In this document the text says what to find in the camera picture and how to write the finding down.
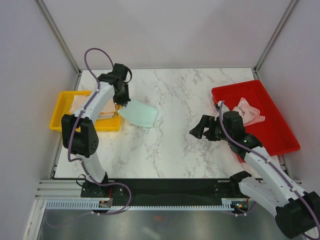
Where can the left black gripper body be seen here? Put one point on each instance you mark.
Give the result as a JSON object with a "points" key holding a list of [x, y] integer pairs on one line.
{"points": [[122, 95]]}

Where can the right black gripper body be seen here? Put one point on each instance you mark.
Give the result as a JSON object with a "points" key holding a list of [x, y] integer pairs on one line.
{"points": [[216, 126]]}

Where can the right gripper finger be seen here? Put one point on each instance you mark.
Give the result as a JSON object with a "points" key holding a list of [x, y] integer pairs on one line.
{"points": [[198, 130], [210, 135]]}

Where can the mint green towel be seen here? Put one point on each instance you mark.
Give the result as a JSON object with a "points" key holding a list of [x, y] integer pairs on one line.
{"points": [[139, 114]]}

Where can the pink printed towel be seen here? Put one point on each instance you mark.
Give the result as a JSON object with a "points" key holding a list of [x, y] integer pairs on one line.
{"points": [[250, 115]]}

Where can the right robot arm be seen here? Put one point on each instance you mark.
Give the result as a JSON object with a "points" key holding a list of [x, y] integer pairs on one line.
{"points": [[295, 210]]}

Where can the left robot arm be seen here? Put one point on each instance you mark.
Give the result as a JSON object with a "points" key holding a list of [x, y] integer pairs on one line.
{"points": [[79, 135]]}

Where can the yellow plastic tray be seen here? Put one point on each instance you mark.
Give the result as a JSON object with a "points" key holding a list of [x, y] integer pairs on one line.
{"points": [[64, 104]]}

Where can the red plastic tray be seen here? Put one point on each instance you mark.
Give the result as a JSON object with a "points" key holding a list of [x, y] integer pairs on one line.
{"points": [[274, 133]]}

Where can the right aluminium frame post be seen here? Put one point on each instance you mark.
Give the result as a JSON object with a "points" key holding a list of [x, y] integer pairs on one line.
{"points": [[280, 26]]}

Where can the aluminium frame post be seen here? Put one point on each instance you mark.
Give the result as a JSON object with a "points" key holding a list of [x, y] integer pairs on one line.
{"points": [[280, 26], [57, 34]]}

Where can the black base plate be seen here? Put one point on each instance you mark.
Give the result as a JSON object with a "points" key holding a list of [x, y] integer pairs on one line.
{"points": [[166, 199]]}

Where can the left aluminium frame post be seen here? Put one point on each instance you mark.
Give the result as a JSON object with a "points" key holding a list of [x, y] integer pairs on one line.
{"points": [[57, 34]]}

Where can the aluminium frame rail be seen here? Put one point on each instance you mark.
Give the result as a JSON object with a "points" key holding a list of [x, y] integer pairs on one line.
{"points": [[207, 187]]}

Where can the slotted cable duct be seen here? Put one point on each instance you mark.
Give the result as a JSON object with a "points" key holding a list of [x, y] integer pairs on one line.
{"points": [[63, 204]]}

